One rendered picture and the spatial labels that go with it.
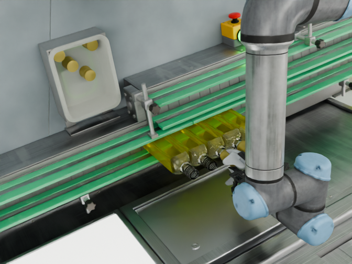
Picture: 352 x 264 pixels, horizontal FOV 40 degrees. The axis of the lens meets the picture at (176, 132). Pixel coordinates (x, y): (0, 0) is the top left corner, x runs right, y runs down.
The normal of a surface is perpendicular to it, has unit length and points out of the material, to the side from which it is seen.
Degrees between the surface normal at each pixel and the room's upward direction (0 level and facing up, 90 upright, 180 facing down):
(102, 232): 90
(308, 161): 90
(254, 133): 66
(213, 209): 90
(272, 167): 17
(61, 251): 90
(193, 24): 0
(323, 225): 1
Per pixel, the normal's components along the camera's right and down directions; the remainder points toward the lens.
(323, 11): 0.43, 0.75
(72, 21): 0.50, 0.38
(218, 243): -0.14, -0.86
